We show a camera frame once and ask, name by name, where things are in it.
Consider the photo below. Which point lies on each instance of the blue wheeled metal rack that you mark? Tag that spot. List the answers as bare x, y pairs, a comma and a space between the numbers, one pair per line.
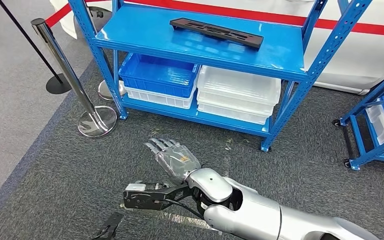
361, 155

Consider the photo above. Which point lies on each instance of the black stanchion post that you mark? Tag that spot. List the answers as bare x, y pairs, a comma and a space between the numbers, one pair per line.
58, 87

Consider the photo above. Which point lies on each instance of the long red barrier belt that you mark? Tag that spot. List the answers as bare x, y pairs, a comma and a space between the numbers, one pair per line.
377, 29

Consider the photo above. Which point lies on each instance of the black right wrist camera bracket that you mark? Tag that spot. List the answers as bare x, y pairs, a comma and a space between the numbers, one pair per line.
145, 200

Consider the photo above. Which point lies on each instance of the chrome-based stanchion with black top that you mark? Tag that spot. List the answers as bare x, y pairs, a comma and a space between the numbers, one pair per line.
105, 91

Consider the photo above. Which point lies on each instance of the blue metal shelf rack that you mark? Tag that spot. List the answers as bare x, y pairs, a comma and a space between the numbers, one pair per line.
139, 30

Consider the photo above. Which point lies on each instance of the translucent white plastic bin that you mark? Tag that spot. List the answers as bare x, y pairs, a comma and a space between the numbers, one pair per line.
231, 117
238, 84
235, 106

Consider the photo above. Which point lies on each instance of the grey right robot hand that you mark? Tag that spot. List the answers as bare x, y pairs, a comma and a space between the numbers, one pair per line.
175, 160

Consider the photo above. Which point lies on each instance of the white car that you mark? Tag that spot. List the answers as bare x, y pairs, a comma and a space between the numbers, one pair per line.
361, 56

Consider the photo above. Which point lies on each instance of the clear floor tape strip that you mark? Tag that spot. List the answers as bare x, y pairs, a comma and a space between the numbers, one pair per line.
185, 221

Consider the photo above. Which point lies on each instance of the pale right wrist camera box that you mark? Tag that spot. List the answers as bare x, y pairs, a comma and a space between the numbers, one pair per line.
135, 187

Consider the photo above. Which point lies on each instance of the chrome stanchion post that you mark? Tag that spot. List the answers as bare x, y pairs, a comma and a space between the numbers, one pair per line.
67, 73

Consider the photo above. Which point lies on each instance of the blue plastic bin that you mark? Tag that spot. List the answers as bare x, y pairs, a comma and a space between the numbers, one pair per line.
159, 78

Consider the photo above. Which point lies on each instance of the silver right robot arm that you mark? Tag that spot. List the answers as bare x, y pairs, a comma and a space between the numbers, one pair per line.
255, 212

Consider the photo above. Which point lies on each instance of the short red barrier belt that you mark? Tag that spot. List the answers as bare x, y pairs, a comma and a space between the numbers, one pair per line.
58, 16

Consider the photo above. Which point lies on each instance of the long black plastic part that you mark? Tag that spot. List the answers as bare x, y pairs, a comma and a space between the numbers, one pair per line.
216, 32

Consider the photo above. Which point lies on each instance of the white ribbed plastic bin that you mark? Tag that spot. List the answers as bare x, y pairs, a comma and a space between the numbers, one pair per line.
159, 101

